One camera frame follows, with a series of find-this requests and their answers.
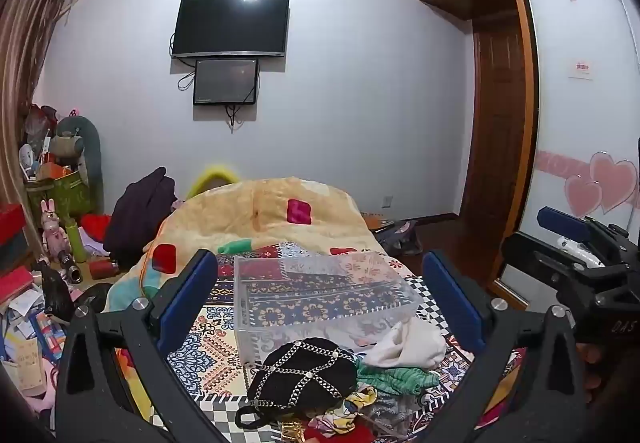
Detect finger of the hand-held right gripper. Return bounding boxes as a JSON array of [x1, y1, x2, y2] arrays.
[[537, 206, 592, 245]]

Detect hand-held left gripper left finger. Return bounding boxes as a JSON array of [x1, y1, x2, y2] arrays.
[[52, 249, 236, 443]]

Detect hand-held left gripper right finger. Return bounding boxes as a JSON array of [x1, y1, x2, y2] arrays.
[[421, 250, 588, 443]]

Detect white cloth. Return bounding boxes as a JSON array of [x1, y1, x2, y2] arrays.
[[360, 317, 448, 371]]

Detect green striped cloth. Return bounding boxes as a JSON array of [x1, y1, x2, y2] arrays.
[[355, 357, 441, 397]]

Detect clear plastic storage box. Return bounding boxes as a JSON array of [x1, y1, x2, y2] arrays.
[[233, 251, 422, 367]]

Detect black chain-trimmed soft bag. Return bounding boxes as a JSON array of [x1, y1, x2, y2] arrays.
[[234, 336, 359, 430]]

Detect person's right hand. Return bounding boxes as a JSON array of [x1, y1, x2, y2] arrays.
[[575, 342, 610, 408]]

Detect pink heart stickers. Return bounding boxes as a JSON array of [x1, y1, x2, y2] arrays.
[[564, 150, 639, 219]]

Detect colourful patterned bedsheet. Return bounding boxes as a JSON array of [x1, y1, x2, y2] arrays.
[[114, 243, 527, 443]]

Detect dark backpack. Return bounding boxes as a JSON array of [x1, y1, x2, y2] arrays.
[[374, 218, 419, 257]]

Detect red cylinder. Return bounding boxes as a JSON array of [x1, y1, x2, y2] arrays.
[[88, 260, 121, 280]]

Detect dark jacket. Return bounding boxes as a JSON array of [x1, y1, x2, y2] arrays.
[[107, 166, 179, 270]]

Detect yellow patchwork quilt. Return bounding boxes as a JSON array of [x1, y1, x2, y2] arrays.
[[102, 176, 392, 315]]

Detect frosted wardrobe sliding door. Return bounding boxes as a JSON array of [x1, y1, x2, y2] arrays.
[[500, 0, 640, 310]]

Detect red plush cushion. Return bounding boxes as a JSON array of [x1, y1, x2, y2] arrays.
[[79, 212, 114, 244]]

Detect brown wooden door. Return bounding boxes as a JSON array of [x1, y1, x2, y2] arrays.
[[459, 17, 532, 225]]

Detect black cylinder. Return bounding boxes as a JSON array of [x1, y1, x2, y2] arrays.
[[57, 248, 82, 285]]

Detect yellow plush toy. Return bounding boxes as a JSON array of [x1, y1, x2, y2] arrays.
[[187, 164, 244, 199]]

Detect green tube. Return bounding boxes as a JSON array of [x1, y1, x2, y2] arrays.
[[67, 218, 89, 265]]

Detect grey cloth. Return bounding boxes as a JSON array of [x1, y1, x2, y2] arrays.
[[369, 390, 420, 440]]

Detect yellow patterned cloth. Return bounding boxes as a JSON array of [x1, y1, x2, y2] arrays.
[[309, 385, 379, 434]]

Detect pink rabbit figure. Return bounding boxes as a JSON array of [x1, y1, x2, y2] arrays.
[[39, 198, 69, 257]]

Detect pile of papers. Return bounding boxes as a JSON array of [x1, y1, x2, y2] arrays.
[[0, 288, 67, 365]]

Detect green cardboard box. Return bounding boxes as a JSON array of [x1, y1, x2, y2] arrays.
[[25, 170, 92, 225]]

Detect red book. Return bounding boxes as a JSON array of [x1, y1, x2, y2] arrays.
[[0, 267, 34, 305]]

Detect beige paper bag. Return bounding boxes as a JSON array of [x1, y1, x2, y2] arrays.
[[9, 337, 47, 397]]

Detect red cloth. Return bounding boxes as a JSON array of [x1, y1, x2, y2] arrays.
[[302, 423, 377, 443]]

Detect grey-green plush toy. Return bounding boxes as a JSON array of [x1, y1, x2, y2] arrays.
[[52, 115, 104, 190]]

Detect red box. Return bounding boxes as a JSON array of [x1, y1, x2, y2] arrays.
[[0, 202, 27, 247]]

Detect small white fan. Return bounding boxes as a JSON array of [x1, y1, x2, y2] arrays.
[[18, 142, 39, 179]]

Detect brown striped curtain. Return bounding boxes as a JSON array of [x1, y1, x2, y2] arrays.
[[0, 0, 84, 244]]

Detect black monitor cable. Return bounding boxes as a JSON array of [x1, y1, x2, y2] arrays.
[[224, 104, 247, 132]]

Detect small black wall monitor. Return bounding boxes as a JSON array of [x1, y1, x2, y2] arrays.
[[193, 58, 260, 107]]

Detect black wall television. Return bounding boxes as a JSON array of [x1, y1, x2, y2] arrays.
[[171, 0, 291, 59]]

